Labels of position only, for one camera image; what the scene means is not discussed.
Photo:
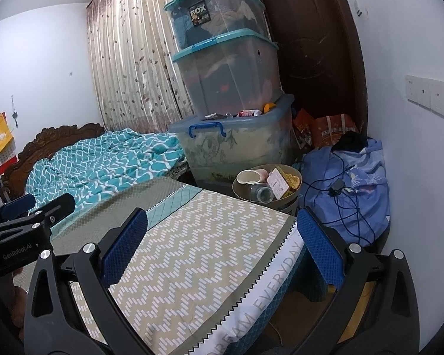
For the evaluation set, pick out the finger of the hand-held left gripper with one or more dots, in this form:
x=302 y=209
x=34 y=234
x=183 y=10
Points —
x=18 y=205
x=53 y=210

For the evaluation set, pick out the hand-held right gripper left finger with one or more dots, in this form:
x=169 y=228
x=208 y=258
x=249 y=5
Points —
x=124 y=244

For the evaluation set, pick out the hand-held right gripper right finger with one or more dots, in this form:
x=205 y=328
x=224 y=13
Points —
x=320 y=244

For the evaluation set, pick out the beige waste bin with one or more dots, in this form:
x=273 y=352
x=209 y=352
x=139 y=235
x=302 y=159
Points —
x=281 y=206

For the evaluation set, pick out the blue cloth bag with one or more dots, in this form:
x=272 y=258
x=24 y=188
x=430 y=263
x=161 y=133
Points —
x=362 y=199

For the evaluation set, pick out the teal patterned blanket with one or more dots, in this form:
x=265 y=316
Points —
x=96 y=162

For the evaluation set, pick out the beige zigzag bed cover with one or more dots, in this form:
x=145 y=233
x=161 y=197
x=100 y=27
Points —
x=192 y=247

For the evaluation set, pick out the yellow paper bag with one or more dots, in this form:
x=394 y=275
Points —
x=0 y=135

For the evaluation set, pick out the dark wooden headboard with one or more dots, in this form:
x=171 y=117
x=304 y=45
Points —
x=59 y=137

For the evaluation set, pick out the pink cup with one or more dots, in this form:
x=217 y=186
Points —
x=262 y=174

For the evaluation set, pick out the hanging keys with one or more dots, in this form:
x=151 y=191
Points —
x=13 y=112

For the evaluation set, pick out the white cup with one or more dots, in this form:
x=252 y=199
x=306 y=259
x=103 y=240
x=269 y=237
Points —
x=246 y=177

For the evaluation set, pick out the black cloth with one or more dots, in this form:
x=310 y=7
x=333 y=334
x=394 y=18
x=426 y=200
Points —
x=351 y=142

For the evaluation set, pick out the large orange shopping bag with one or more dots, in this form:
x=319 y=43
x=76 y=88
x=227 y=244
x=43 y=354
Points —
x=331 y=129

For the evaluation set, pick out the small orange packet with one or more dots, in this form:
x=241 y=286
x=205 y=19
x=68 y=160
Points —
x=303 y=122

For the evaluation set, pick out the small orange round object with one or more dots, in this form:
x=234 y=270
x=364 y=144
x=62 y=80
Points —
x=269 y=108

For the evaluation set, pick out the red white packet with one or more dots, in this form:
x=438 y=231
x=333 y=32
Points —
x=249 y=113

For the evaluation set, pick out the leaf patterned curtain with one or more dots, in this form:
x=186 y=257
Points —
x=133 y=63

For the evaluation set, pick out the clear storage box teal lid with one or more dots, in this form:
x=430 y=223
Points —
x=225 y=77

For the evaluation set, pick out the dark brown wooden door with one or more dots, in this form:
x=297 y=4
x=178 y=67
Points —
x=310 y=44

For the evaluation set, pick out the clear box with black label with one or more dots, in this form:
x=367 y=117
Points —
x=222 y=14

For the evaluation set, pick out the red wall calendar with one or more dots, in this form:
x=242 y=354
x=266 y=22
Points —
x=5 y=162

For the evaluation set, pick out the white wall switch panel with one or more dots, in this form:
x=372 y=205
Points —
x=425 y=94

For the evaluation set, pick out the small white wall switch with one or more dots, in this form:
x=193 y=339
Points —
x=358 y=8

